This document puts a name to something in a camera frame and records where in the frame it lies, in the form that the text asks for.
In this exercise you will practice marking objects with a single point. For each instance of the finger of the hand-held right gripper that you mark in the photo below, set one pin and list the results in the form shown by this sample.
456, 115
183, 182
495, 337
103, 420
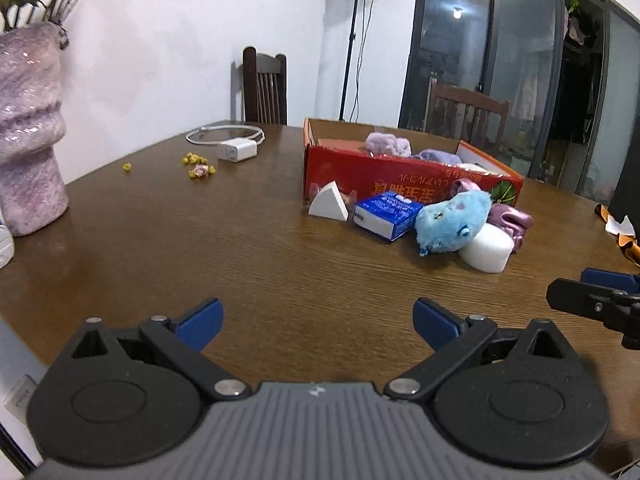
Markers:
607, 277
570, 295

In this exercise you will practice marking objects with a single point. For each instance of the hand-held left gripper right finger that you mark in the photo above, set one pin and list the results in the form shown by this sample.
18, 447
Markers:
435, 325

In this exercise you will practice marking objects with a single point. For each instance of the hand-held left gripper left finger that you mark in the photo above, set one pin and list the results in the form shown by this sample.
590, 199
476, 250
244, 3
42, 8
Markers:
202, 322

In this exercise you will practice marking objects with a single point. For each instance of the white round sponge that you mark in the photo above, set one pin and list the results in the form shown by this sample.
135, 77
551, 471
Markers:
487, 250

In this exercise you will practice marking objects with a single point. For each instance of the purple satin bonnet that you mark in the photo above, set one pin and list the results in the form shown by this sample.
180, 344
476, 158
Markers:
512, 220

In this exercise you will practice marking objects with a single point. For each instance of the blue plush toy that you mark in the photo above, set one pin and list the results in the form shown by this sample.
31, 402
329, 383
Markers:
450, 220

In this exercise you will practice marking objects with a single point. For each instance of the blue tissue pack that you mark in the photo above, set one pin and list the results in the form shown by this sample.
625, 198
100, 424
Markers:
385, 210

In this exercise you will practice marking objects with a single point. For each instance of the white triangular sponge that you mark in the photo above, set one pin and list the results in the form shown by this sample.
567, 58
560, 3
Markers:
327, 205

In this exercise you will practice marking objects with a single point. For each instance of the red cardboard box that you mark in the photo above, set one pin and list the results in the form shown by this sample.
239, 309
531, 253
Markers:
340, 170

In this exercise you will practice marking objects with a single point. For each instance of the purple fluffy scrunchie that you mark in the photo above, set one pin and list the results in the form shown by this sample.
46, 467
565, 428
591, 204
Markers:
387, 142

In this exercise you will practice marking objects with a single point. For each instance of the orange white crumpled paper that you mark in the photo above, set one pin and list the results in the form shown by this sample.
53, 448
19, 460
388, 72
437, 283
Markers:
631, 252

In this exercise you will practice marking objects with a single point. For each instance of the scattered yellow dried petals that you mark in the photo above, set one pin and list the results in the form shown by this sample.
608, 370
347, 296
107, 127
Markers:
200, 170

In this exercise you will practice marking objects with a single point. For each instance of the white cream tube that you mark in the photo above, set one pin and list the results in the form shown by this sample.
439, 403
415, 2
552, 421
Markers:
4, 245

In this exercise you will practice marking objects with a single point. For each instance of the dark wooden chair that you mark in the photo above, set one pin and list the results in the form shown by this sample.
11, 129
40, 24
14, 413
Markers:
465, 97
265, 90

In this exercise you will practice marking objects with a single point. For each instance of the pink speckled ceramic vase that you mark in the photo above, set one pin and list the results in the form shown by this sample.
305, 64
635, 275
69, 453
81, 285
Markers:
30, 160

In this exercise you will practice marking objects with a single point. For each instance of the hanging clothes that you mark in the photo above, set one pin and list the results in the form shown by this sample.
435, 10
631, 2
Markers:
575, 30

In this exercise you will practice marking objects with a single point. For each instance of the sliding glass door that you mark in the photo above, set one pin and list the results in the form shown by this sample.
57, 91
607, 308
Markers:
440, 35

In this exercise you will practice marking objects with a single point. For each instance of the white wall socket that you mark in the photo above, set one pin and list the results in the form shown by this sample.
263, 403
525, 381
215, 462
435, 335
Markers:
20, 397

